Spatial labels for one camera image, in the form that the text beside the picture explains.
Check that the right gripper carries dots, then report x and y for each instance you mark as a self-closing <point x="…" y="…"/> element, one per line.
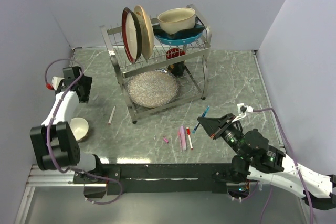
<point x="210" y="125"/>

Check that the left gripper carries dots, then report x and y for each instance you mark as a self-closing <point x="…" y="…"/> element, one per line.
<point x="86" y="82"/>

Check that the white pen with red tip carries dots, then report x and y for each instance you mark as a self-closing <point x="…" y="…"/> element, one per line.
<point x="189" y="138"/>

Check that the thick pink marker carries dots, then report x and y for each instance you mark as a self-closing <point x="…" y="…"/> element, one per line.
<point x="182" y="131"/>

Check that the slim pink highlighter pen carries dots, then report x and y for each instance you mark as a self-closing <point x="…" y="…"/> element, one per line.
<point x="180" y="141"/>

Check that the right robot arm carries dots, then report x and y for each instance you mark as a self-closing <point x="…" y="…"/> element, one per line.
<point x="255" y="159"/>

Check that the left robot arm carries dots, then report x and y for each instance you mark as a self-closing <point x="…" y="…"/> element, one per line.
<point x="54" y="143"/>

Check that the white paper cup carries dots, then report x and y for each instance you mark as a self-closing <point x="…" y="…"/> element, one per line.
<point x="79" y="128"/>

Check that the dark jar under rack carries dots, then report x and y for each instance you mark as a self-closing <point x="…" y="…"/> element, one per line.
<point x="177" y="69"/>

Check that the red-rimmed white plate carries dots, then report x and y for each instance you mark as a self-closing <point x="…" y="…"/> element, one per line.
<point x="131" y="35"/>

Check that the steel two-tier dish rack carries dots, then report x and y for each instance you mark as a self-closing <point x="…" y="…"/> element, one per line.
<point x="190" y="89"/>

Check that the red cup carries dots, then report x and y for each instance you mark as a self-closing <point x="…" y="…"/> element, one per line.
<point x="173" y="53"/>

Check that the beige plate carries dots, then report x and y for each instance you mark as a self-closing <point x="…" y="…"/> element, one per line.
<point x="146" y="31"/>

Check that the blue dotted dish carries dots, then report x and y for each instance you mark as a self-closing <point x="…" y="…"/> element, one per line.
<point x="182" y="37"/>

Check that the black base bar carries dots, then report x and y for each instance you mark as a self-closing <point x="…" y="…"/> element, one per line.
<point x="166" y="178"/>

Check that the cream ceramic bowl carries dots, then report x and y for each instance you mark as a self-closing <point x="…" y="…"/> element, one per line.
<point x="174" y="20"/>

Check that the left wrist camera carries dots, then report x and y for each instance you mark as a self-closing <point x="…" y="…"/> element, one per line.
<point x="55" y="82"/>

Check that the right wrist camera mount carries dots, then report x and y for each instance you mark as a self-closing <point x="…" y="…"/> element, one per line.
<point x="243" y="110"/>

